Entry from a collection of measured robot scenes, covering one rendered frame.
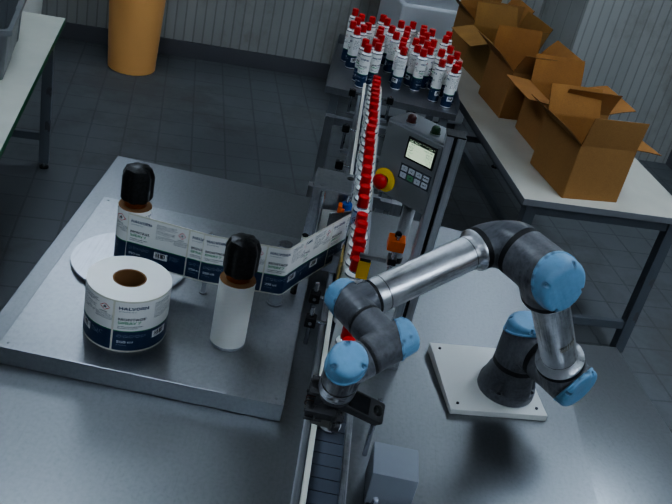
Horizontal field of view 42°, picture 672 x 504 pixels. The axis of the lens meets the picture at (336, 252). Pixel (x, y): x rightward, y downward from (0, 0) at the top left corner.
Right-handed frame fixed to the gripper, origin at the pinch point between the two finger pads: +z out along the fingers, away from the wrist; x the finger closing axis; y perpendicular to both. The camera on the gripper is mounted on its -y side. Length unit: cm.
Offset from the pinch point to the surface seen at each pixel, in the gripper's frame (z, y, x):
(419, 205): -9, -10, -54
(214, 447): 10.6, 24.3, 7.2
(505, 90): 143, -66, -239
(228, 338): 16.9, 27.7, -21.8
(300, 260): 26, 15, -52
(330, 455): 6.1, -0.9, 5.1
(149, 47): 282, 148, -338
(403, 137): -18, -3, -66
